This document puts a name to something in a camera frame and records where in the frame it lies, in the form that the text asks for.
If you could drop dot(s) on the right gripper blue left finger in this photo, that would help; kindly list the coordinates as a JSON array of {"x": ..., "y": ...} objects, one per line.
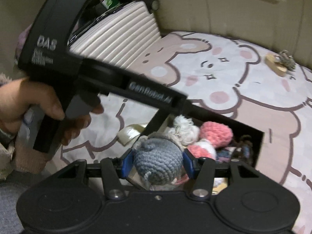
[{"x": 112, "y": 170}]

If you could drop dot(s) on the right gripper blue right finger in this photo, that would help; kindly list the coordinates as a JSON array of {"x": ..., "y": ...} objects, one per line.
[{"x": 202, "y": 172}]

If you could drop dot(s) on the pink crochet doll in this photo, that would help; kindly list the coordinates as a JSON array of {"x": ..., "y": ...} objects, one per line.
[{"x": 212, "y": 136}]

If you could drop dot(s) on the grey crochet mouse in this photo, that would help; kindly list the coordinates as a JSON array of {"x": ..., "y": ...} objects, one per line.
[{"x": 158, "y": 158}]

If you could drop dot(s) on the black storage box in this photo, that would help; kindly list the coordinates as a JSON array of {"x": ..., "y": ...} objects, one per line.
[{"x": 162, "y": 121}]

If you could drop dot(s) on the yellow tissue pack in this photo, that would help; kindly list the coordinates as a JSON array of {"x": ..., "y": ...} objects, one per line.
[{"x": 220, "y": 183}]

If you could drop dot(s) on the blue floral silk pouch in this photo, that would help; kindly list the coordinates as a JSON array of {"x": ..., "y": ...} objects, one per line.
[{"x": 174, "y": 185}]

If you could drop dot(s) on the person left hand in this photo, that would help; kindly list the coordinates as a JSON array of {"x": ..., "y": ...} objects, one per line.
[{"x": 18, "y": 95}]

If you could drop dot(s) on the brown blue crochet flower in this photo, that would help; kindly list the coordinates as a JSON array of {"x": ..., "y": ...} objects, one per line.
[{"x": 242, "y": 150}]

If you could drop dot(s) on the white ribbed suitcase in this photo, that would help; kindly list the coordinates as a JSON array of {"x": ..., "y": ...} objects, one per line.
[{"x": 117, "y": 34}]

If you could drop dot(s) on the cartoon bear bed sheet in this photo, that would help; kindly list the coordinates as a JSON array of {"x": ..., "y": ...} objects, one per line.
[{"x": 228, "y": 77}]

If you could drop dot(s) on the wooden block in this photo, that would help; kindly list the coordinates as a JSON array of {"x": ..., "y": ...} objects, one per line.
[{"x": 273, "y": 62}]

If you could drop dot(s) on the brown grey knitted ornament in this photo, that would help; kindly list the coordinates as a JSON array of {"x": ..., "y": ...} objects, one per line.
[{"x": 287, "y": 60}]

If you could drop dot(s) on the beige cabinet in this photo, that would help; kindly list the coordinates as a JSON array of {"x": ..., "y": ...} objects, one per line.
[{"x": 273, "y": 24}]

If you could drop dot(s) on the white drawstring pouch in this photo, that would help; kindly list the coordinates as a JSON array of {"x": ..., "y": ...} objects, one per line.
[{"x": 184, "y": 129}]

